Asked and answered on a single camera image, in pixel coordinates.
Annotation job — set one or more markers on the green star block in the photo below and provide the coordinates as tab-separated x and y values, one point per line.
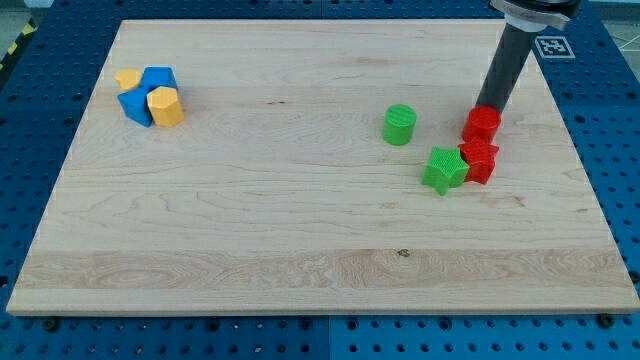
445	169

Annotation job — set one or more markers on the red star block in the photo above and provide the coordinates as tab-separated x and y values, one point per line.
480	157

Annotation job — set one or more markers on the red cylinder block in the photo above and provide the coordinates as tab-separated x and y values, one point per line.
482	122

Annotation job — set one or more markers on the robot arm flange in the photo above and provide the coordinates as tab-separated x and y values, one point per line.
535	15

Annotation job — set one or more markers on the wooden board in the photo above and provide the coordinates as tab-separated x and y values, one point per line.
277	193

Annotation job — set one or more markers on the green cylinder block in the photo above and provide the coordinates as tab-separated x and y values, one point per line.
400	120

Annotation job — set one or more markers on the yellow hexagon block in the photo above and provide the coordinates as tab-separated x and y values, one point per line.
165	106

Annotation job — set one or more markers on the blue cube block rear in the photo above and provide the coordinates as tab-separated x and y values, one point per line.
158	76

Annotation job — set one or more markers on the blue block front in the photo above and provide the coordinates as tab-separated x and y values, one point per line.
134	105

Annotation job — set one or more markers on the yellow heart block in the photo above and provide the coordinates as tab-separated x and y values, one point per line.
128	79

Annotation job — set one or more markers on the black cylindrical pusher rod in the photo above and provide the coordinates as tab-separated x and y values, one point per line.
508	61

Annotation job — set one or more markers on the white fiducial marker tag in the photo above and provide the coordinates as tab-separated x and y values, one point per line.
554	47

